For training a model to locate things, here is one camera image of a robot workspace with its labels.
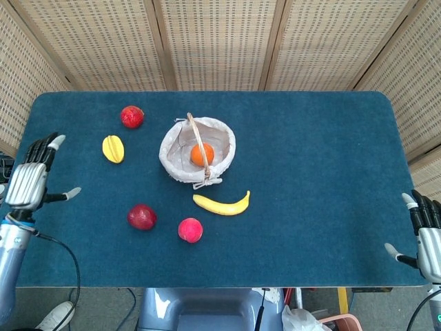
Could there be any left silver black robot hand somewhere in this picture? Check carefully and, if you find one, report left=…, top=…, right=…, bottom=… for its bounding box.
left=5, top=132, right=82, bottom=212

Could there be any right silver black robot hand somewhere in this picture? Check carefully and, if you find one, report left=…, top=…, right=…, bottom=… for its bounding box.
left=384, top=189, right=441, bottom=284

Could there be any orange fruit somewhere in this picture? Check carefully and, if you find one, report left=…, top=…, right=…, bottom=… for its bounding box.
left=190, top=142, right=215, bottom=167

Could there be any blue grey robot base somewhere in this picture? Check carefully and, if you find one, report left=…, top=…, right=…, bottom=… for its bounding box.
left=136, top=287, right=287, bottom=331

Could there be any wicker basket with cloth liner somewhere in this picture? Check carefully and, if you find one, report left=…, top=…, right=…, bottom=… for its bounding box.
left=158, top=112, right=237, bottom=190

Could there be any woven folding screen panel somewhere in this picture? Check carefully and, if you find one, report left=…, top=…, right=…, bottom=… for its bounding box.
left=408, top=146, right=441, bottom=196
left=144, top=0, right=287, bottom=92
left=6, top=0, right=176, bottom=92
left=0, top=0, right=75, bottom=156
left=260, top=0, right=428, bottom=92
left=351, top=0, right=441, bottom=163

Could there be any yellow starfruit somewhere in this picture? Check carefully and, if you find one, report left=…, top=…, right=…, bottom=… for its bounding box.
left=101, top=134, right=125, bottom=164

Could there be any pink plastic bin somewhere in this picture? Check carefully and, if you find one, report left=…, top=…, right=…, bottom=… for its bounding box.
left=318, top=312, right=361, bottom=331

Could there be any dark red mango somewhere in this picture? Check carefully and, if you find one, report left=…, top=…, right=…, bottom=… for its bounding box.
left=127, top=203, right=158, bottom=231

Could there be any red strawberry-like fruit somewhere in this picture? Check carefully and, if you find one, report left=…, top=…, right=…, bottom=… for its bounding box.
left=120, top=105, right=145, bottom=130

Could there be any blue felt table cloth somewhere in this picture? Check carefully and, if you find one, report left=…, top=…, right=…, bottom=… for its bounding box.
left=15, top=90, right=428, bottom=289

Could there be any white shoe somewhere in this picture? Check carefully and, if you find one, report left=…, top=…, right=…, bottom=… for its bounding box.
left=35, top=301, right=76, bottom=331

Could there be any white plastic bag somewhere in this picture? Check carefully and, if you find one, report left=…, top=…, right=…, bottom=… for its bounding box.
left=281, top=304, right=325, bottom=331

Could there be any pink red peach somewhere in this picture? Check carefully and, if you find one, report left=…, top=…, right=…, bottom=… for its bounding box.
left=177, top=217, right=204, bottom=244

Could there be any yellow banana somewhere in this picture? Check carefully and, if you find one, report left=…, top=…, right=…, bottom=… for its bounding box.
left=192, top=190, right=252, bottom=217

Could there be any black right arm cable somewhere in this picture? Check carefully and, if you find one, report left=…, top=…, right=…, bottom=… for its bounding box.
left=405, top=297, right=434, bottom=331

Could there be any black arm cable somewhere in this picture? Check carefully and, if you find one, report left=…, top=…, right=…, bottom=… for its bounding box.
left=32, top=231, right=82, bottom=313
left=405, top=297, right=434, bottom=331

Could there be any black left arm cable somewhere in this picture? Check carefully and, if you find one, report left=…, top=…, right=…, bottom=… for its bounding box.
left=32, top=231, right=82, bottom=313

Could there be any yellow post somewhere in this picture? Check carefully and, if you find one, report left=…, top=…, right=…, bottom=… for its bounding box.
left=337, top=287, right=350, bottom=314

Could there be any black floor cable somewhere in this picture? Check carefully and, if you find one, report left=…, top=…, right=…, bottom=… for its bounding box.
left=115, top=287, right=138, bottom=331

